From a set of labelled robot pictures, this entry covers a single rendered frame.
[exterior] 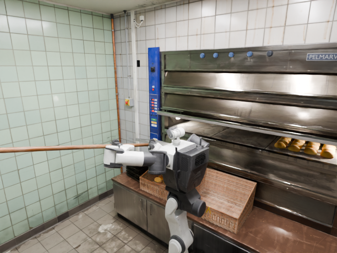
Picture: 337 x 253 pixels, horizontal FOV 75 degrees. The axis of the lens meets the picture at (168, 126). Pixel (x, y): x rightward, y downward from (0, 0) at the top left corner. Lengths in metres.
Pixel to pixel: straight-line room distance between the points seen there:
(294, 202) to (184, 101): 1.45
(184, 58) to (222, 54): 0.45
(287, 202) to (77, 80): 2.63
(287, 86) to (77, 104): 2.32
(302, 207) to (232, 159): 0.72
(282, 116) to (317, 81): 0.37
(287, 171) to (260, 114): 0.56
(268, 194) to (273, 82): 1.05
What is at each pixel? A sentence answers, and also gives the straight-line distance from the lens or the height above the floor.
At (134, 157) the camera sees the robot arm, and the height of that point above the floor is 1.41.
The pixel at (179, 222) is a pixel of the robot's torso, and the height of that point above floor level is 0.82.
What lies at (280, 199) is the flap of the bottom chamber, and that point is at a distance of 2.38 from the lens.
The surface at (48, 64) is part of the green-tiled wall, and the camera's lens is 2.84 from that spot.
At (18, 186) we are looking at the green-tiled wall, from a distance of 2.97.
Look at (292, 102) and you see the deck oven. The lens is 2.09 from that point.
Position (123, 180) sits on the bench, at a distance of 2.83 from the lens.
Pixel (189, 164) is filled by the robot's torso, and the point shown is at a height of 1.34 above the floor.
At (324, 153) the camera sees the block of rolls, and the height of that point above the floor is 1.21.
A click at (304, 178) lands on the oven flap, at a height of 1.01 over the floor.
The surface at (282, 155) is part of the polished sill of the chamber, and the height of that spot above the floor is 1.18.
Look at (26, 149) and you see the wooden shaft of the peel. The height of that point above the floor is 1.48.
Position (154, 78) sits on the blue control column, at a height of 1.80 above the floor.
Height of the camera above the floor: 1.94
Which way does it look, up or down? 15 degrees down
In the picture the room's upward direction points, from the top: straight up
